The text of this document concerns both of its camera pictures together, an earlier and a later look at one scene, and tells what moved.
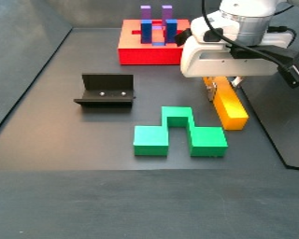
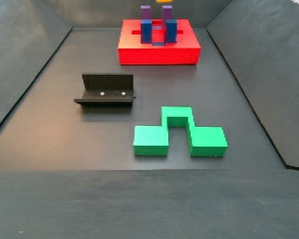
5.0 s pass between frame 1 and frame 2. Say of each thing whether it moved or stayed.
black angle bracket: stayed
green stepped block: stayed
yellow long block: moved
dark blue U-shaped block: stayed
